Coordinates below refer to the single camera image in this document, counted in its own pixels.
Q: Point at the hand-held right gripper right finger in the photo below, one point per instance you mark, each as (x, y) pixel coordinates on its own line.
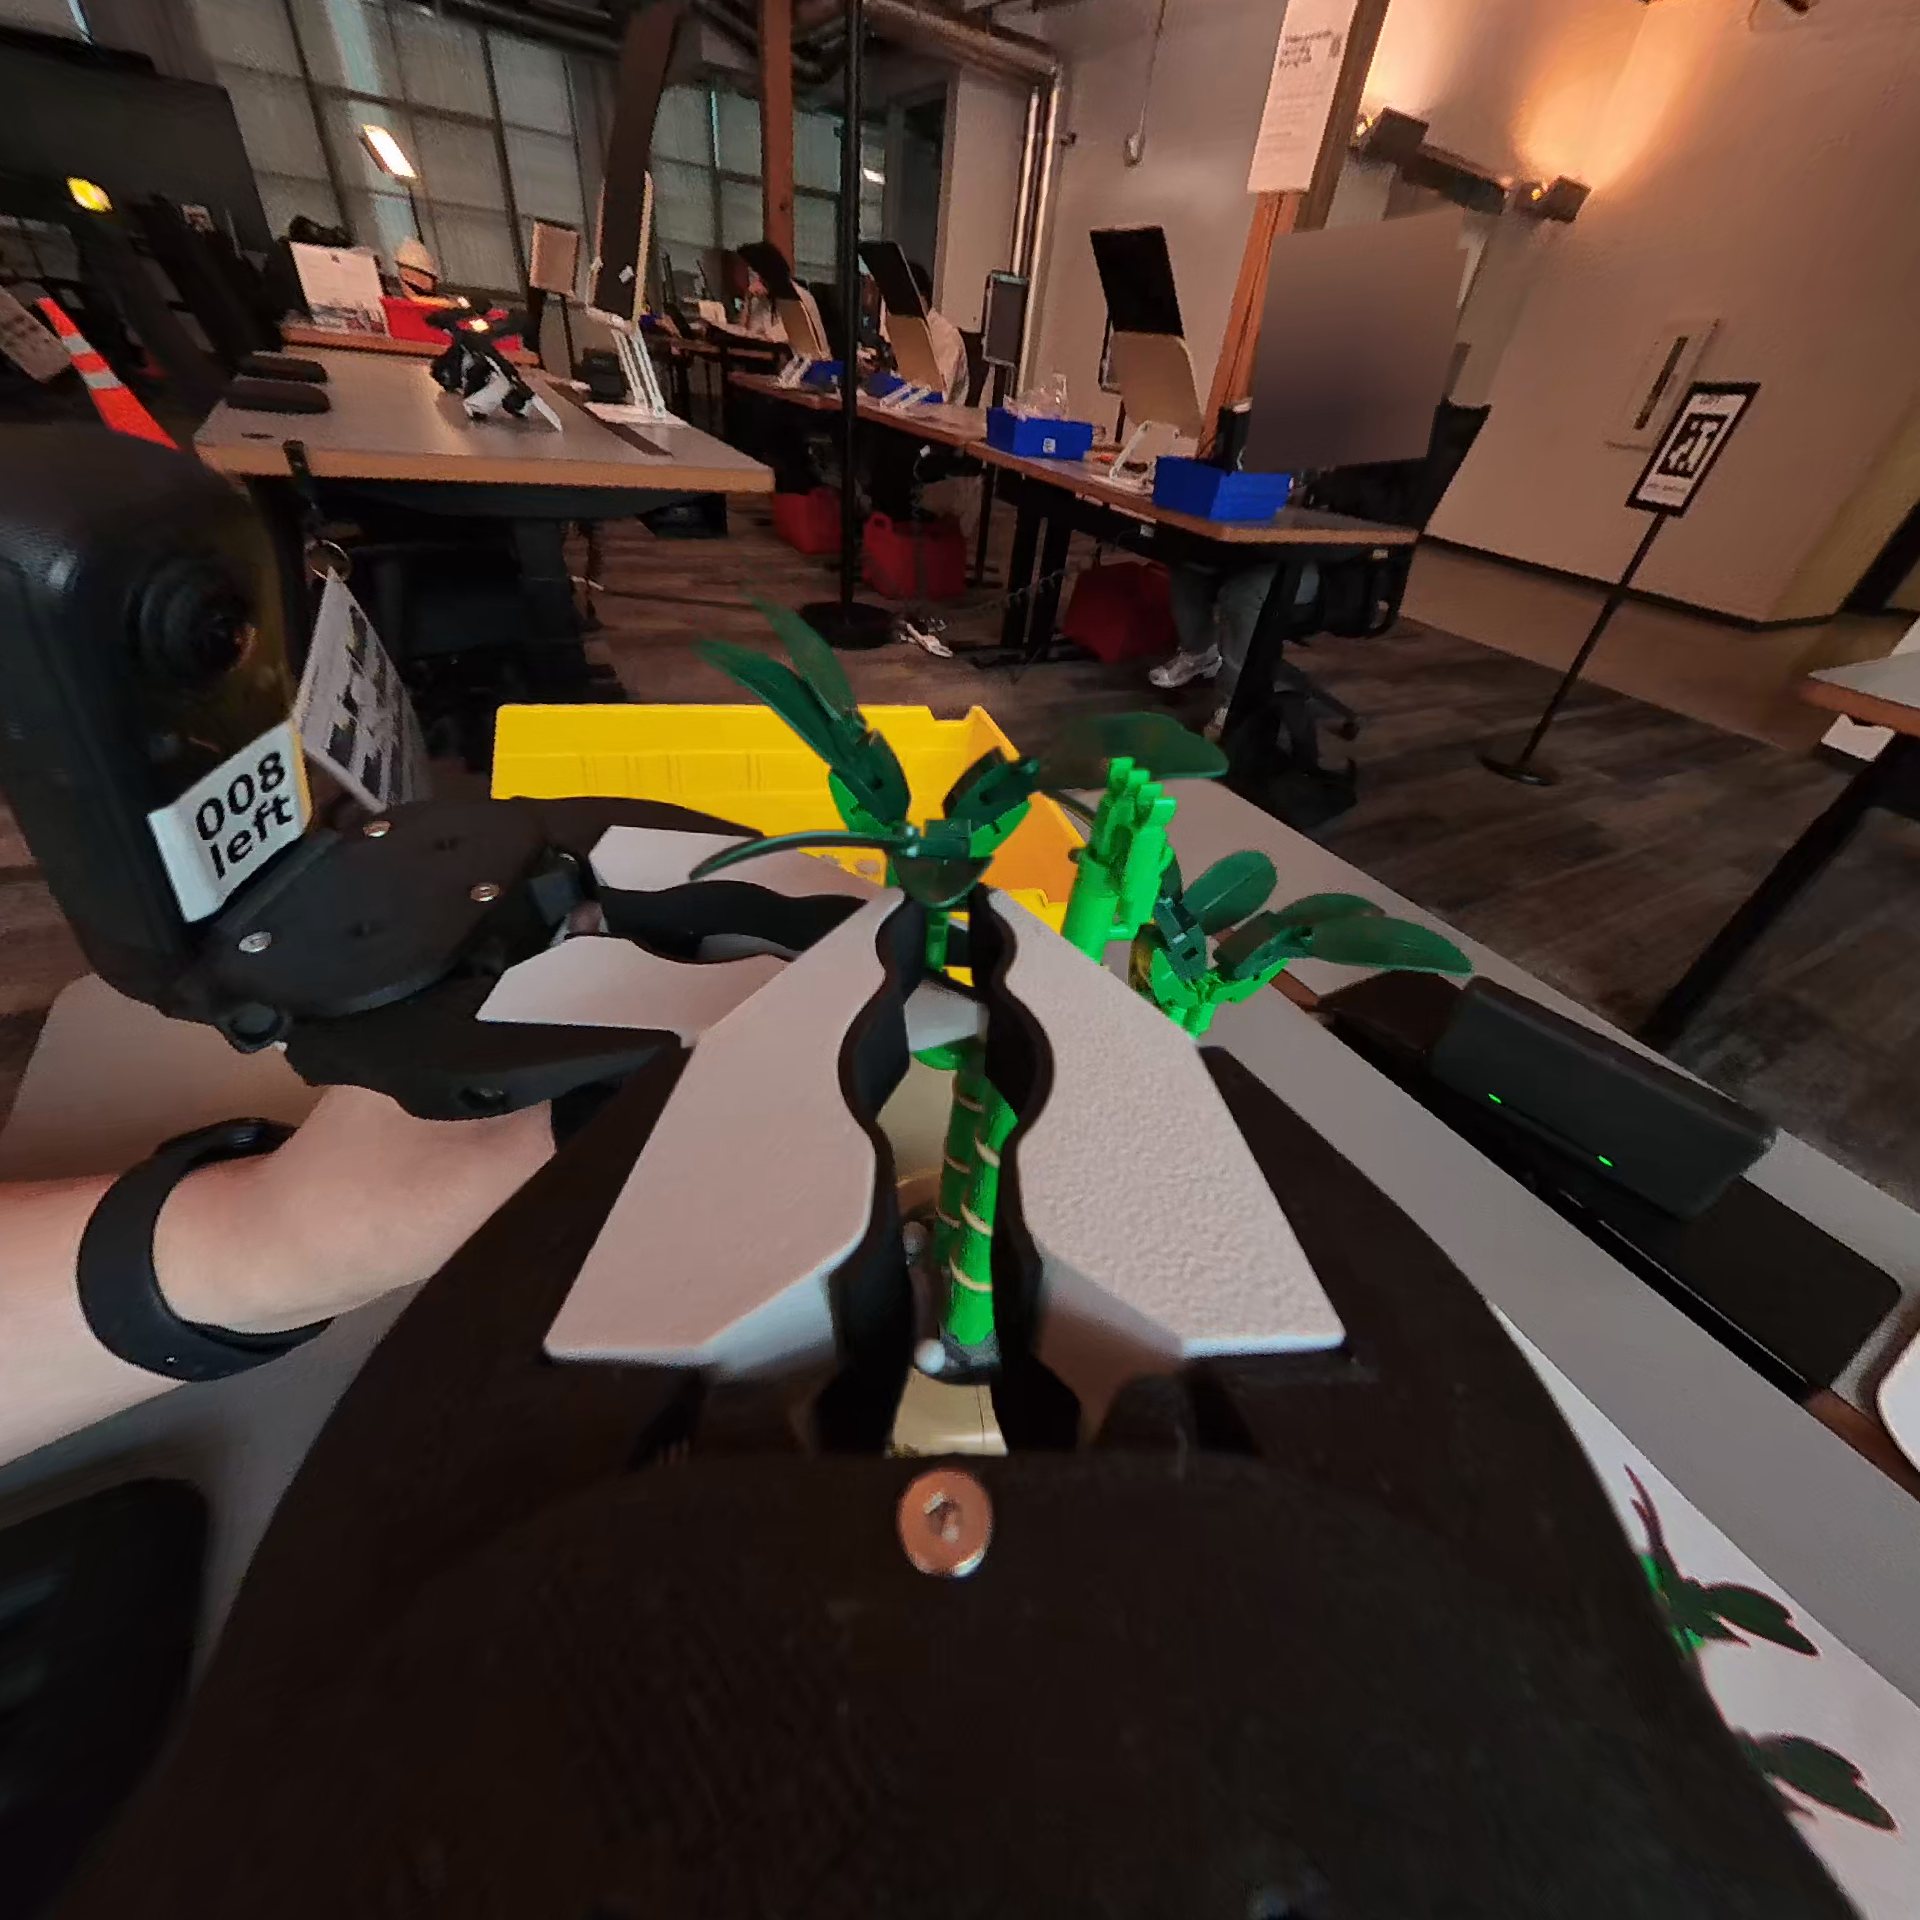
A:
(1170, 1201)

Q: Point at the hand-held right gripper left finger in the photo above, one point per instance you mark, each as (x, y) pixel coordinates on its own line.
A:
(719, 1201)

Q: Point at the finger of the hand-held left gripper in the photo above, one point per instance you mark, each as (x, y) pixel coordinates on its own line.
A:
(631, 989)
(707, 863)

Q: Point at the green lego bamboo plant model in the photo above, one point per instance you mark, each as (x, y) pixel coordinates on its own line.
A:
(967, 1201)

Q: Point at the person's left forearm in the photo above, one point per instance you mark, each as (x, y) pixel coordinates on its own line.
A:
(35, 1321)

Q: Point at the lego instruction booklet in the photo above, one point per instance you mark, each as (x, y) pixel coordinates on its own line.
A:
(1859, 1681)

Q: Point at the person's left hand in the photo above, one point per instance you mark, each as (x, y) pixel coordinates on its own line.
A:
(406, 1201)

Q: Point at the yellow plastic parts bin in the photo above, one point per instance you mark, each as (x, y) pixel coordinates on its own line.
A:
(672, 764)

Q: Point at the white hanging card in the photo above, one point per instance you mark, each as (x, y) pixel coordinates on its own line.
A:
(359, 705)

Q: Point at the black box with green light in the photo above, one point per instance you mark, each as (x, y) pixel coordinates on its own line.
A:
(1592, 1096)

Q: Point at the black wristband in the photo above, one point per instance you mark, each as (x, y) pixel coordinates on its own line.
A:
(112, 1305)

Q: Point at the grey office desk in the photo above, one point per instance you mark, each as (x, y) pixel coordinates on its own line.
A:
(452, 442)

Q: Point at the blue plastic bin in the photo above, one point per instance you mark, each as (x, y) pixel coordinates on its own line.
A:
(1223, 492)
(1035, 435)

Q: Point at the black stanchion pole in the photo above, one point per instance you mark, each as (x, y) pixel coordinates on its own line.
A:
(851, 302)

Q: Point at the orange safety vest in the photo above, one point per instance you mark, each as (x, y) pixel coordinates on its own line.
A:
(104, 383)

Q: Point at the long wooden office desk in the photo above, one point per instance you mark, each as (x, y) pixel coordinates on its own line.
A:
(1320, 526)

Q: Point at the black perforated pad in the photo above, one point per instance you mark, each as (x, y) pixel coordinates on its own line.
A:
(76, 1649)

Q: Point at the marker sign on floor stand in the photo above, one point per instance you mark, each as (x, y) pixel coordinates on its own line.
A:
(1696, 453)

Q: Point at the white paper notice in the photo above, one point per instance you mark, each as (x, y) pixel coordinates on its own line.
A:
(1301, 89)

